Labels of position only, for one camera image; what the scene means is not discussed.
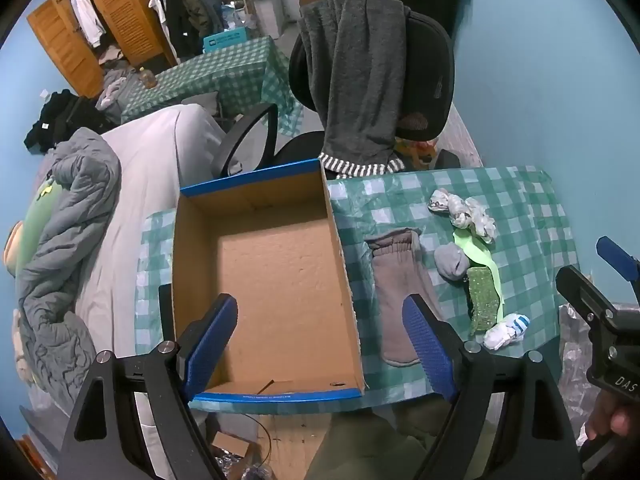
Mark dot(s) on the grey fleece garment striped cuff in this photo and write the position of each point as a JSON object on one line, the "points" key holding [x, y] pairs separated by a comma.
{"points": [[355, 70]]}

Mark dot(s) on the white plastic bag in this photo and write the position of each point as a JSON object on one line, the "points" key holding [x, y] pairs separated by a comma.
{"points": [[470, 215]]}

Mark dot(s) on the amber bottle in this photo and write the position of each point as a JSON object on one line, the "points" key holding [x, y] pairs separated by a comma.
{"points": [[146, 79]]}

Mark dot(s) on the orange and yellow toys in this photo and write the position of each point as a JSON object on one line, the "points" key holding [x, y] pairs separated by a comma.
{"points": [[422, 152]]}

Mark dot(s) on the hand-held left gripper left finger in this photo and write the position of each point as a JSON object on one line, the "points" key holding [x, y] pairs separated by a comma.
{"points": [[212, 340]]}

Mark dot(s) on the white cabinet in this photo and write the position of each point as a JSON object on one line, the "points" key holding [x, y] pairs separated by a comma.
{"points": [[270, 17]]}

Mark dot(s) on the pile of black clothes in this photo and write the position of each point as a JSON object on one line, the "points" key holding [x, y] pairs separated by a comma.
{"points": [[60, 115]]}

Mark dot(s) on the hanging white shirt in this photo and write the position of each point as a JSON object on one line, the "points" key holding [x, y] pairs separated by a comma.
{"points": [[87, 15]]}

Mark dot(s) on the pile of grey clothes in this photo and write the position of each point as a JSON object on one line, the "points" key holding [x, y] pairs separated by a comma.
{"points": [[112, 85]]}

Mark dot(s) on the grey balled sock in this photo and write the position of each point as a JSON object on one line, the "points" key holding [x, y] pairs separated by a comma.
{"points": [[452, 260]]}

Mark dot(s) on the bed with white sheet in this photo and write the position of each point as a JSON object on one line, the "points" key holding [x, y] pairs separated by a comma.
{"points": [[150, 160]]}

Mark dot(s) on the crumpled clear plastic wrap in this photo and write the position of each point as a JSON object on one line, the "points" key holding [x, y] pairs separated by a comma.
{"points": [[575, 360]]}

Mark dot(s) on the black office chair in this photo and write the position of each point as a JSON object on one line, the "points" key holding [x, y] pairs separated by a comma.
{"points": [[430, 75]]}

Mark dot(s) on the green glitter cloth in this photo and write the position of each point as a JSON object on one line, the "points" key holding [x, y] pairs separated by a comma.
{"points": [[482, 300]]}

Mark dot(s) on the taupe fleece sock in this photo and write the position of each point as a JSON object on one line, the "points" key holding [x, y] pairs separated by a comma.
{"points": [[395, 290]]}

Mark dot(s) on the wooden louvred wardrobe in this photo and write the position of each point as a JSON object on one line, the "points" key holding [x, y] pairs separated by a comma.
{"points": [[130, 5]]}

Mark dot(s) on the white blue striped sock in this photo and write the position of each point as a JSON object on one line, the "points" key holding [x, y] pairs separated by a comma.
{"points": [[502, 332]]}

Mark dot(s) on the cardboard box with blue rim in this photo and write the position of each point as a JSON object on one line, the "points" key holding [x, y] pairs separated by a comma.
{"points": [[275, 270]]}

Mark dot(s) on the green plush pillow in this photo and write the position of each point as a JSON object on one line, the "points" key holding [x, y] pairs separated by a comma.
{"points": [[35, 220]]}

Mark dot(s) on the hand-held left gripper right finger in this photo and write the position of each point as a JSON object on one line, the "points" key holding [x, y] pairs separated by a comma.
{"points": [[430, 345]]}

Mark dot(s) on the green checkered tablecloth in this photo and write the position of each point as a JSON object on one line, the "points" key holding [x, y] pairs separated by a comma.
{"points": [[225, 70], [525, 210]]}

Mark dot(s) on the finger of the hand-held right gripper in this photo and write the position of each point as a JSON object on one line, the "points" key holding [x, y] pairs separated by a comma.
{"points": [[582, 292], [620, 260]]}

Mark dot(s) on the small cardboard box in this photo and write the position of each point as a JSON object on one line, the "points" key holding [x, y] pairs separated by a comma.
{"points": [[232, 445]]}

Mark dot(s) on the teal storage box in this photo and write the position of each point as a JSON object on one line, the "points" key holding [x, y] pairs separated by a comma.
{"points": [[225, 40]]}

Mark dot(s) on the grey quilted comforter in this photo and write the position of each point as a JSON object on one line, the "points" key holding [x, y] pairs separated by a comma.
{"points": [[70, 240]]}

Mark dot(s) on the hanging dark jackets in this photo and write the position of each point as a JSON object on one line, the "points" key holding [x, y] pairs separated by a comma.
{"points": [[190, 10]]}

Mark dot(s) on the person's right hand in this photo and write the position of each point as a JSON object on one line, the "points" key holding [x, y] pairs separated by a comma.
{"points": [[617, 417]]}

